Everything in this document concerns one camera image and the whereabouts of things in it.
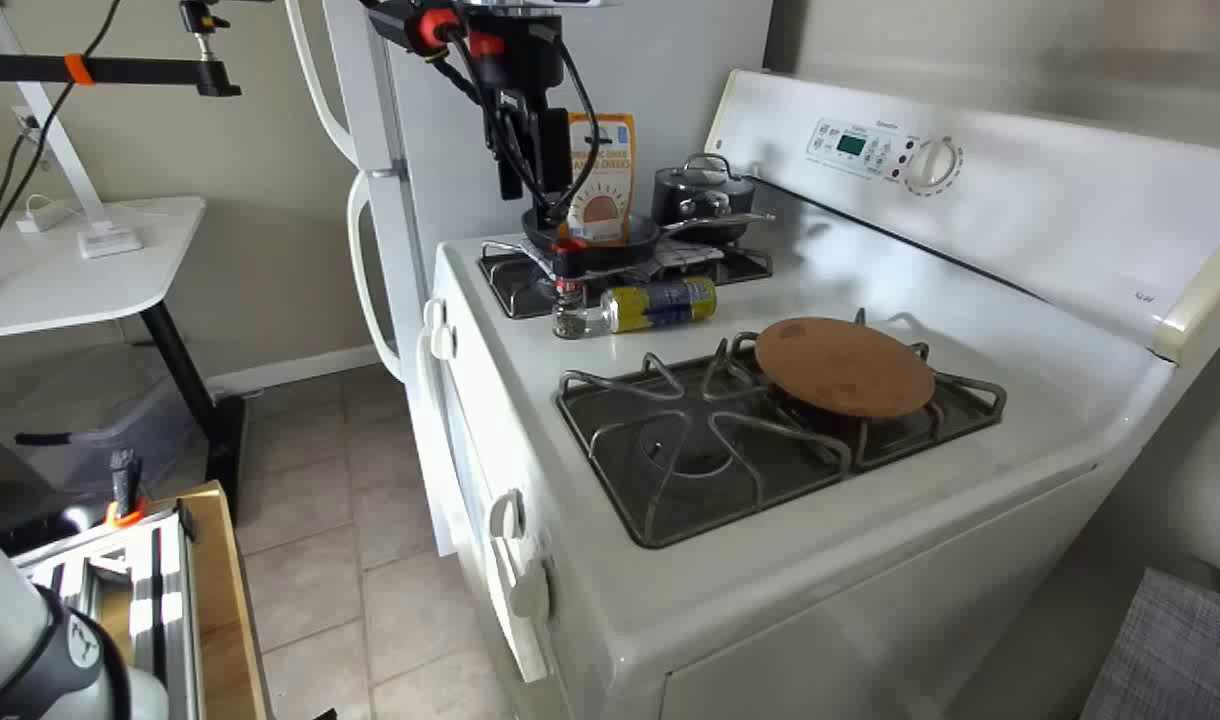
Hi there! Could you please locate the white tripod stand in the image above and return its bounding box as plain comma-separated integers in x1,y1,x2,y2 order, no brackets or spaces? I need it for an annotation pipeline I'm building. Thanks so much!
0,0,148,266

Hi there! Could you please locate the white refrigerator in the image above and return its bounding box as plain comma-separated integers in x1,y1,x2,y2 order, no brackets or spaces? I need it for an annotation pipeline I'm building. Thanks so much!
281,0,781,566

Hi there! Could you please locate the white stove timer knob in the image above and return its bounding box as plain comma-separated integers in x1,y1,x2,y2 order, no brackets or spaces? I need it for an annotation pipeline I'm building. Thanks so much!
900,134,966,199

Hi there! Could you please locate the large black stove grate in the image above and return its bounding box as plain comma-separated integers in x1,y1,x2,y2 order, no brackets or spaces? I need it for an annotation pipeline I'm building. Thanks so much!
551,308,1010,553

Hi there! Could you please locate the small black clamp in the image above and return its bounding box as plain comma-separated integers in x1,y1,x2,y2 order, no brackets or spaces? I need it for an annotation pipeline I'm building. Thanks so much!
174,0,235,40

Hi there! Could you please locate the white oven door handle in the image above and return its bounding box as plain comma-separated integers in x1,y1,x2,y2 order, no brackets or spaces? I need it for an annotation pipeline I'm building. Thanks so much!
417,291,561,687

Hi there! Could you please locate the round cork trivet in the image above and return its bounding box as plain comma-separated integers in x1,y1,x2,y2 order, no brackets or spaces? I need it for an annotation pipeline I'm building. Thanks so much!
751,311,940,423

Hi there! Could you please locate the yellow blue bottle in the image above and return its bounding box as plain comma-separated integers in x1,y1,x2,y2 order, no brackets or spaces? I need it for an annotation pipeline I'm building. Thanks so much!
548,273,722,346

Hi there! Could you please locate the long white fridge handle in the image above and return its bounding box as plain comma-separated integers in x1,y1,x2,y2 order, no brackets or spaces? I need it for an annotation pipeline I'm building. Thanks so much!
338,169,411,392

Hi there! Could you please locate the grey rounded machine housing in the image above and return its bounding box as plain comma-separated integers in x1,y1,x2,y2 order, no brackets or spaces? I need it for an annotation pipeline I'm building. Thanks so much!
0,517,174,720

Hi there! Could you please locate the orange food box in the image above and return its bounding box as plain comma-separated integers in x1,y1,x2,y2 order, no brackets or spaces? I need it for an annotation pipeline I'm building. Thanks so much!
557,110,639,252

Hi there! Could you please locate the black frying pan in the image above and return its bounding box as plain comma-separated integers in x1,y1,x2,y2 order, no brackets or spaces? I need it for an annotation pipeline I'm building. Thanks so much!
518,198,781,267

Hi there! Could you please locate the thin black hanging cable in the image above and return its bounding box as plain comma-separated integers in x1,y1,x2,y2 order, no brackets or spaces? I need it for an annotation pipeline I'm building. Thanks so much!
0,0,126,330

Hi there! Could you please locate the wooden tray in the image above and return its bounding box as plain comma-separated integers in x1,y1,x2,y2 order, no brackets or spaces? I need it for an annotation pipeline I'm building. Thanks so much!
5,481,273,720

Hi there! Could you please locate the white table with black leg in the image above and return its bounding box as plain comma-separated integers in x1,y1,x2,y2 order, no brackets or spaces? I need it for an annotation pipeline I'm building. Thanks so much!
0,192,247,530

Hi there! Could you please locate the white wire rack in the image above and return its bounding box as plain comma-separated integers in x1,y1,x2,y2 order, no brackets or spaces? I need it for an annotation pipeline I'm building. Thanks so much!
13,510,206,720

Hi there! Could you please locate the short white fridge handle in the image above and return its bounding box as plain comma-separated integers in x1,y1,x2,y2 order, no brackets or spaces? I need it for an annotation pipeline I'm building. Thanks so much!
281,0,367,174

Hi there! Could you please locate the black cooking pot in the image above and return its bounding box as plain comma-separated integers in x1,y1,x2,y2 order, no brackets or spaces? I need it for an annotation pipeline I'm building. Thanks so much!
646,163,760,247

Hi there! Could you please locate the grey checked cloth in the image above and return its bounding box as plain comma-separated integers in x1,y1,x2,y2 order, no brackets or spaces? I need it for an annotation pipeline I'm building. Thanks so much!
1076,570,1220,720

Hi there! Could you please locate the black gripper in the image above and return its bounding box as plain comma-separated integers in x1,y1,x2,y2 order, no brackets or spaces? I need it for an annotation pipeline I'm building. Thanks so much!
485,14,575,230

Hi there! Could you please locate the black bar with orange tape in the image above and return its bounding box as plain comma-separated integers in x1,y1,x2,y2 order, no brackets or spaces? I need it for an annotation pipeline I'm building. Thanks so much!
0,52,243,112

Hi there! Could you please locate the orange handled tool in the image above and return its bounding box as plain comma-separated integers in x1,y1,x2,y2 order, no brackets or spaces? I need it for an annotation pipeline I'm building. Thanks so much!
105,450,153,531

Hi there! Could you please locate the translucent plastic storage bin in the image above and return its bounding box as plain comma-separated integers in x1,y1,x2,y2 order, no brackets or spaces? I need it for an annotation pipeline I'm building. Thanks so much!
0,349,206,504

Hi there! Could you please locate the white gas stove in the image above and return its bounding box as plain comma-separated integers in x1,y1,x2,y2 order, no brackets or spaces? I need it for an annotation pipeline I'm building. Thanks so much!
417,68,1220,720

